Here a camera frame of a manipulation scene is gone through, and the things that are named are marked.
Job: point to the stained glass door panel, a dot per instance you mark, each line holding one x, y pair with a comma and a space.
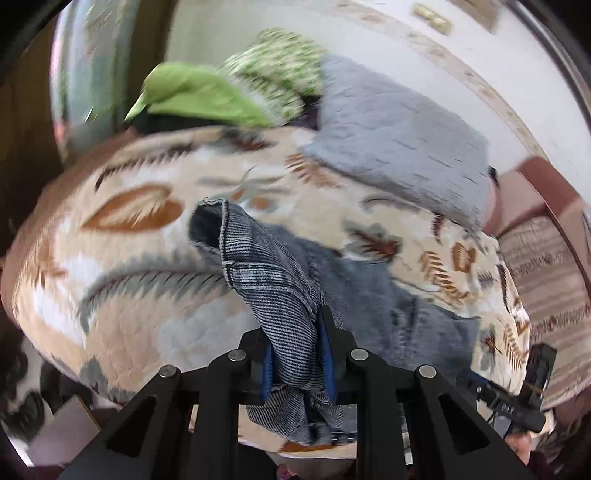
89, 67

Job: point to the grey flat board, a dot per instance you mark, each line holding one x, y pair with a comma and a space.
58, 442

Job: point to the blue denim pants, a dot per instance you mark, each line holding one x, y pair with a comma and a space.
286, 280

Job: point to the green white patterned fabric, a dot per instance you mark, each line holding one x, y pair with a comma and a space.
278, 71

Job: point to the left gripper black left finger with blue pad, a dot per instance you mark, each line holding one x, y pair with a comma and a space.
184, 425

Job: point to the striped brown sofa cushion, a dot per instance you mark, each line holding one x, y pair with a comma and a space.
554, 294

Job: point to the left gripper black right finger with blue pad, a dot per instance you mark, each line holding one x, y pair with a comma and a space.
409, 424

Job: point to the beige leaf-print fleece blanket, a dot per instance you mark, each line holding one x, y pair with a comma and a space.
103, 281

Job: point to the grey quilted pillow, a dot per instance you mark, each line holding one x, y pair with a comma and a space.
389, 136

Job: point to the black shoes on floor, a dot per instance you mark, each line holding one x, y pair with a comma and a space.
34, 399

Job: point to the gold wall switch plate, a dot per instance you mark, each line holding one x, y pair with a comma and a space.
434, 20

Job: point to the green cloth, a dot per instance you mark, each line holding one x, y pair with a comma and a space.
200, 92

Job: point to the brown pink sofa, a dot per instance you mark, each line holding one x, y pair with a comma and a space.
534, 187

